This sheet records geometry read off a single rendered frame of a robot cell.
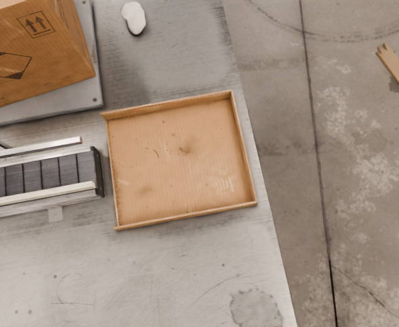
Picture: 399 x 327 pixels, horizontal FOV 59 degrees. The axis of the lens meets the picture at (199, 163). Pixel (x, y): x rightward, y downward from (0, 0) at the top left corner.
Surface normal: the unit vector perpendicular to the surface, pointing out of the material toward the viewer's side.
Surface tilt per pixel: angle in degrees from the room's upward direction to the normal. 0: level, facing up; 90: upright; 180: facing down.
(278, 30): 0
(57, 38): 90
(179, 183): 0
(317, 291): 0
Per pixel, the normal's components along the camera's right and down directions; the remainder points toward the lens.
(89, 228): -0.04, -0.25
